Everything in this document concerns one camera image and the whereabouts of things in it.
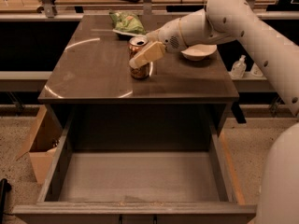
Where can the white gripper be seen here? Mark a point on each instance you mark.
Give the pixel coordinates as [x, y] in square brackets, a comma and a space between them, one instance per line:
[169, 37]

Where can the orange soda can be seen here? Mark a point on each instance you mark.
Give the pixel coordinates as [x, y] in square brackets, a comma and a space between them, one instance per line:
[139, 69]

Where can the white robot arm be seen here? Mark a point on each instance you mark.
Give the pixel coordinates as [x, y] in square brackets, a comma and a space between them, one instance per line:
[278, 59]

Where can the open grey top drawer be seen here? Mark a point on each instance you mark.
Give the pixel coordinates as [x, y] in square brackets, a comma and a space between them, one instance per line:
[138, 164]

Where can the white bowl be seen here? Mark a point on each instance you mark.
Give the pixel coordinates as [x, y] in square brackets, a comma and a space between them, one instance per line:
[198, 52]

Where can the green chip bag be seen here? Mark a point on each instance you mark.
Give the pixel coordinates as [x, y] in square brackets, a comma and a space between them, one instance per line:
[126, 25]

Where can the grey cabinet with countertop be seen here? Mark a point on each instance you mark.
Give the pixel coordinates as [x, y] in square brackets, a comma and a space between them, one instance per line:
[178, 106]

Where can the clear sanitizer bottle left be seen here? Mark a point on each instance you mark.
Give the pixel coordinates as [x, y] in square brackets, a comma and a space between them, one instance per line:
[239, 68]

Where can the clear sanitizer bottle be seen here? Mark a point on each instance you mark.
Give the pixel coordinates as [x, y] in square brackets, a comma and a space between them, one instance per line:
[256, 71]
[239, 68]

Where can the clear sanitizer bottle right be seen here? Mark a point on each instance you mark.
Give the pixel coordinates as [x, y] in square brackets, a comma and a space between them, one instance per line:
[256, 71]

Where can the cardboard box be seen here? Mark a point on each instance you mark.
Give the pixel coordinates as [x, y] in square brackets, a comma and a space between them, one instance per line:
[40, 143]

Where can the black object on floor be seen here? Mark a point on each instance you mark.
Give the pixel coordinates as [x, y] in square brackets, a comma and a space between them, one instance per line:
[5, 187]

